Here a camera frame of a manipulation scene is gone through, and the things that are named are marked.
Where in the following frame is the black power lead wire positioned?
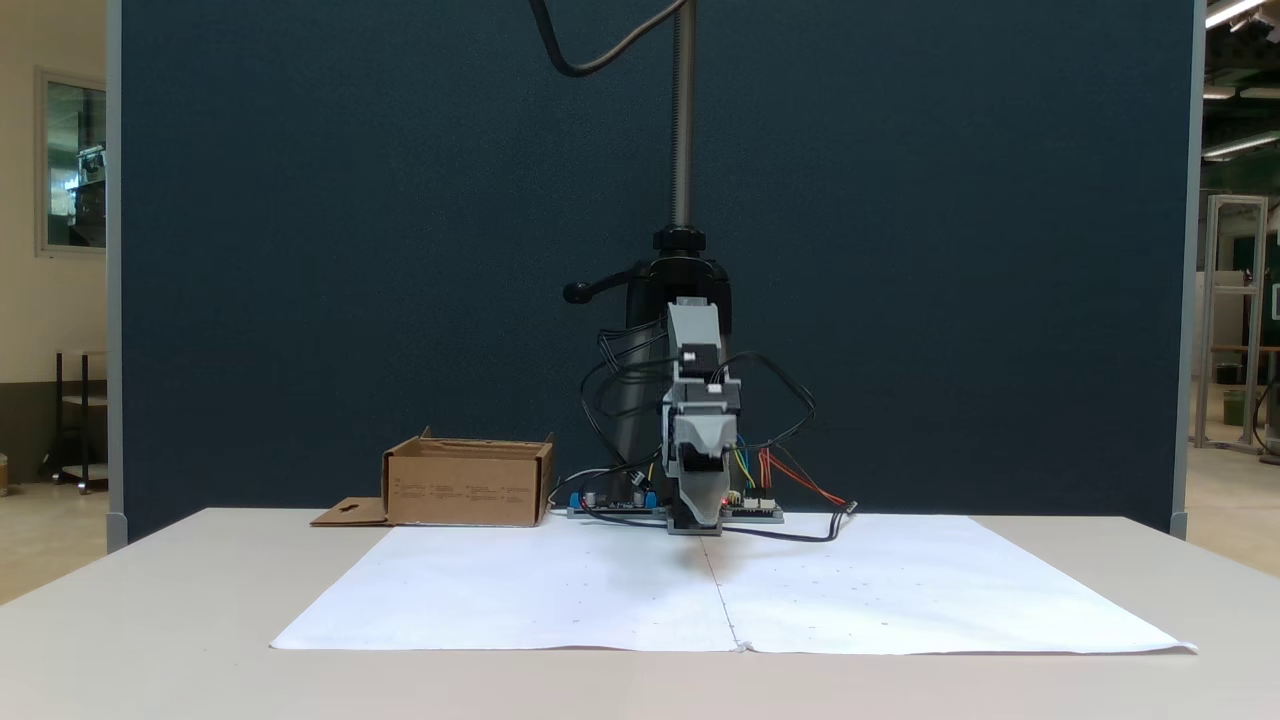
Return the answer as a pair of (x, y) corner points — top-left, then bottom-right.
(722, 500), (859, 544)

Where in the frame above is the dark blue partition panel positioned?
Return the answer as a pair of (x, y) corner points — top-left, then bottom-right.
(107, 0), (1206, 553)

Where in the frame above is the framed wall window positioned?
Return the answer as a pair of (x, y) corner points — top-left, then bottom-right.
(35, 68), (108, 259)

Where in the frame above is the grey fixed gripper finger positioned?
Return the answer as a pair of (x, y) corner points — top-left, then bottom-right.
(679, 468), (726, 532)

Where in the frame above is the thin black servo wire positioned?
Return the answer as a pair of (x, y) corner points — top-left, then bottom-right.
(712, 349), (818, 454)
(579, 355), (669, 475)
(596, 324), (670, 396)

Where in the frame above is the orange wire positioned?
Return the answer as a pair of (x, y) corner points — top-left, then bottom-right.
(758, 447), (851, 508)

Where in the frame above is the black shelf rack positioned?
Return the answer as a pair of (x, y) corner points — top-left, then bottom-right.
(40, 350), (108, 494)

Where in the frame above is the black tripod with metal column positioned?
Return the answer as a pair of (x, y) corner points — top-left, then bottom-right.
(563, 0), (736, 496)

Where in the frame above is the brown cardboard box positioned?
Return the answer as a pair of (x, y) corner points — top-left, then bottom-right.
(310, 428), (556, 528)

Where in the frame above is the blue power circuit board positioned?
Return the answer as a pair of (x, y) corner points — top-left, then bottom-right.
(566, 487), (667, 520)

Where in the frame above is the thick black camera cable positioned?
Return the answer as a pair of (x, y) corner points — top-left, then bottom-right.
(528, 0), (693, 78)

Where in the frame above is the white paper sheet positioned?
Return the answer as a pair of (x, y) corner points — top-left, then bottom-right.
(270, 524), (742, 653)
(705, 514), (1198, 657)

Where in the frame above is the motor driver circuit board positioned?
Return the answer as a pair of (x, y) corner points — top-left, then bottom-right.
(721, 490), (785, 524)

